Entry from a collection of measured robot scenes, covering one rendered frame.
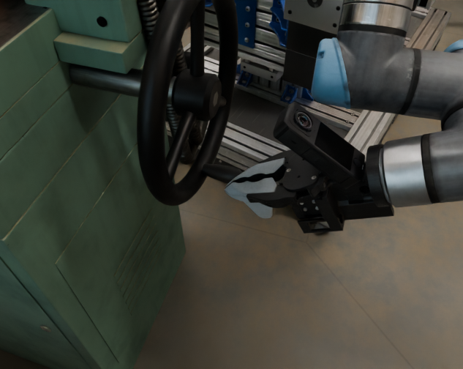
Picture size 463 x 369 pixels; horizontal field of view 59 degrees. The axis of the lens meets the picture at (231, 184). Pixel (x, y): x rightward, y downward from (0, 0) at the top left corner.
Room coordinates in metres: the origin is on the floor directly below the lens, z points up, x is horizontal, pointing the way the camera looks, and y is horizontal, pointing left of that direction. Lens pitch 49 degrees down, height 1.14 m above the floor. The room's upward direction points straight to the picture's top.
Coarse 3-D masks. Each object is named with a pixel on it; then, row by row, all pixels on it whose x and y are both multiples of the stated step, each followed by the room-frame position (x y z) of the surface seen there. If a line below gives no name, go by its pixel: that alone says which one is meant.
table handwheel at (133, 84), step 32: (192, 0) 0.40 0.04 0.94; (224, 0) 0.51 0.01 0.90; (160, 32) 0.36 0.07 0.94; (192, 32) 0.44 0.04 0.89; (224, 32) 0.54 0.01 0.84; (160, 64) 0.34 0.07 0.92; (192, 64) 0.43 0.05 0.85; (224, 64) 0.54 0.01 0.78; (160, 96) 0.32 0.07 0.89; (192, 96) 0.40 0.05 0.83; (224, 96) 0.52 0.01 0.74; (160, 128) 0.31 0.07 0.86; (224, 128) 0.49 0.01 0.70; (160, 160) 0.30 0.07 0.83; (160, 192) 0.29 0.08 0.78; (192, 192) 0.36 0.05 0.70
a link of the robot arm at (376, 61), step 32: (352, 0) 0.44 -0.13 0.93; (384, 0) 0.42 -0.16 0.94; (352, 32) 0.42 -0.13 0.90; (384, 32) 0.41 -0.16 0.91; (320, 64) 0.40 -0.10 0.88; (352, 64) 0.39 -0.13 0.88; (384, 64) 0.39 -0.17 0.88; (416, 64) 0.38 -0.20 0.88; (320, 96) 0.39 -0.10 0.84; (352, 96) 0.38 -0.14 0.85; (384, 96) 0.37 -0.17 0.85
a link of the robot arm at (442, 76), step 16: (448, 48) 0.43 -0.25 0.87; (432, 64) 0.38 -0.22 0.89; (448, 64) 0.38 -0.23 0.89; (432, 80) 0.37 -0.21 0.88; (448, 80) 0.37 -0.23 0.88; (416, 96) 0.36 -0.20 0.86; (432, 96) 0.36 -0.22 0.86; (448, 96) 0.36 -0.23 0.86; (416, 112) 0.36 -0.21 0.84; (432, 112) 0.36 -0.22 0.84; (448, 112) 0.34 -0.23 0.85
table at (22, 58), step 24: (0, 0) 0.50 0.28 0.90; (24, 0) 0.50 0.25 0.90; (0, 24) 0.44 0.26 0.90; (24, 24) 0.44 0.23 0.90; (48, 24) 0.46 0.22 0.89; (0, 48) 0.39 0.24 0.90; (24, 48) 0.42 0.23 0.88; (48, 48) 0.45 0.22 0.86; (72, 48) 0.45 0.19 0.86; (96, 48) 0.44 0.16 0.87; (120, 48) 0.44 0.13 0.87; (144, 48) 0.48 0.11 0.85; (0, 72) 0.37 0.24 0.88; (24, 72) 0.40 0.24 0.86; (120, 72) 0.43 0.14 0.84; (0, 96) 0.36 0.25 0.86
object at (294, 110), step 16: (288, 112) 0.35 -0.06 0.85; (304, 112) 0.36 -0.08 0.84; (288, 128) 0.33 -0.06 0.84; (304, 128) 0.33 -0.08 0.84; (320, 128) 0.35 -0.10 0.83; (288, 144) 0.33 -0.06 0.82; (304, 144) 0.32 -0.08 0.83; (320, 144) 0.33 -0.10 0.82; (336, 144) 0.34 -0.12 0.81; (320, 160) 0.32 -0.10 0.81; (336, 160) 0.31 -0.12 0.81; (352, 160) 0.32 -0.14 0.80; (336, 176) 0.31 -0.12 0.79; (352, 176) 0.30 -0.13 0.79
